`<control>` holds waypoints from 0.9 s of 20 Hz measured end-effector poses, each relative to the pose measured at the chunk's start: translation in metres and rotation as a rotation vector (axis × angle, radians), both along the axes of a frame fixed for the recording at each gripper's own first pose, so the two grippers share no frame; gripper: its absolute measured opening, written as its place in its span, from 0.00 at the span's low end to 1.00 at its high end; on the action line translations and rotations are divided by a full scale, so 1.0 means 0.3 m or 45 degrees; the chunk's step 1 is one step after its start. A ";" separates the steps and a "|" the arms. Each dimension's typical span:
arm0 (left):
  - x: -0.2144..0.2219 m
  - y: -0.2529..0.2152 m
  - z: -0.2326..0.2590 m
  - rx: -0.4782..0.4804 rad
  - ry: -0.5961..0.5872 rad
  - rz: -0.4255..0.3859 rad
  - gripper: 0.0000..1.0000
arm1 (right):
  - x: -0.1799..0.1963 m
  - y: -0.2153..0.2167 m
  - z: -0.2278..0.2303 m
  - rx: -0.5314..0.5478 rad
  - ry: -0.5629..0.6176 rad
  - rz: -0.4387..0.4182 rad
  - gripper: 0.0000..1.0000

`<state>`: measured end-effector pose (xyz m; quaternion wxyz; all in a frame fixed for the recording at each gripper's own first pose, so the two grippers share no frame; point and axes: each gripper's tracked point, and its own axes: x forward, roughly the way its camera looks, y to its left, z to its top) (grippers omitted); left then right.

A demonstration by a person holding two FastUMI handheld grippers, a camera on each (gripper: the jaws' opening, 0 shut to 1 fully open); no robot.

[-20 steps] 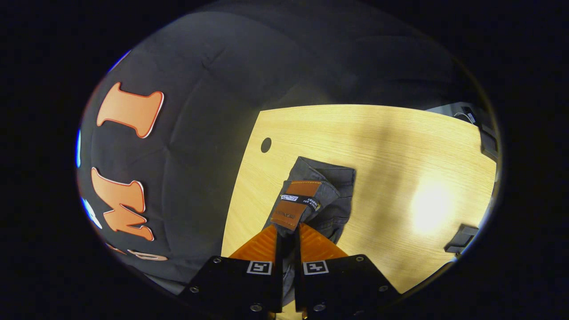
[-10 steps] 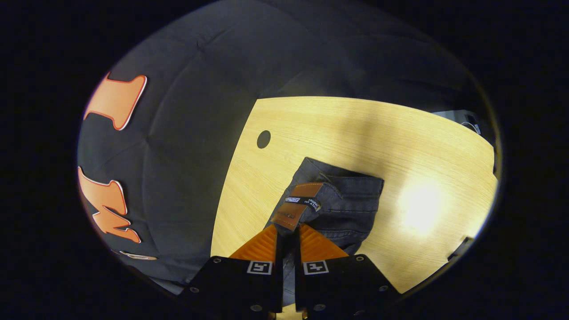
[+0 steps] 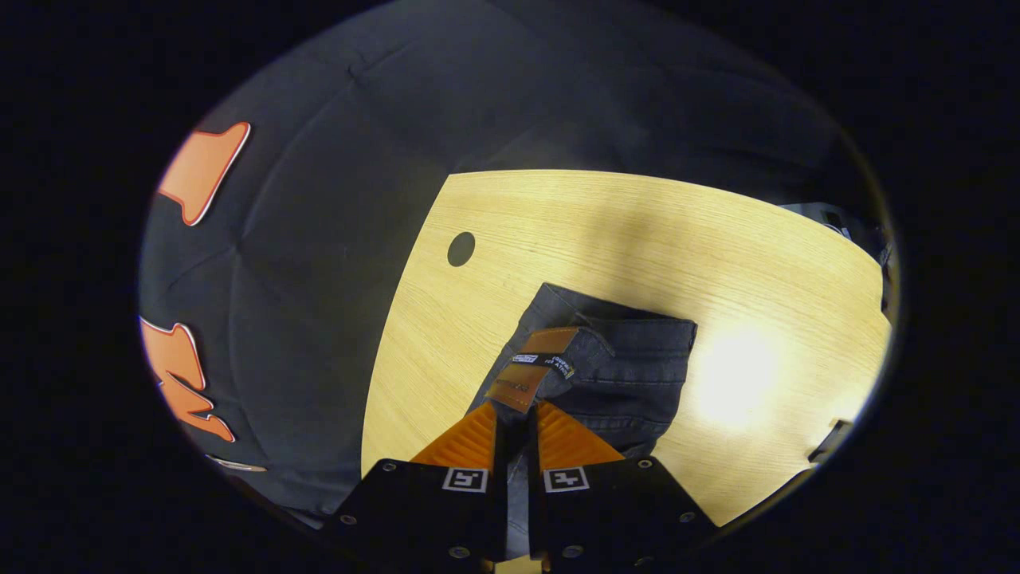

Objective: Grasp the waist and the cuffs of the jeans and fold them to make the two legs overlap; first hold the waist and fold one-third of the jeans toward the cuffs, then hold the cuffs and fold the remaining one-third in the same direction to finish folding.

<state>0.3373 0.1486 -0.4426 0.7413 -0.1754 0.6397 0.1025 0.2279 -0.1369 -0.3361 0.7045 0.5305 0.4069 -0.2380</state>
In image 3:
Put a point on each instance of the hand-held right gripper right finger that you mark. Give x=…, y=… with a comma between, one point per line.
x=606, y=510

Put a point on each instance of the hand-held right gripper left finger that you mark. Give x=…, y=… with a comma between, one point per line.
x=430, y=510

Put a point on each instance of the dark denim jeans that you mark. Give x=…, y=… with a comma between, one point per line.
x=637, y=359

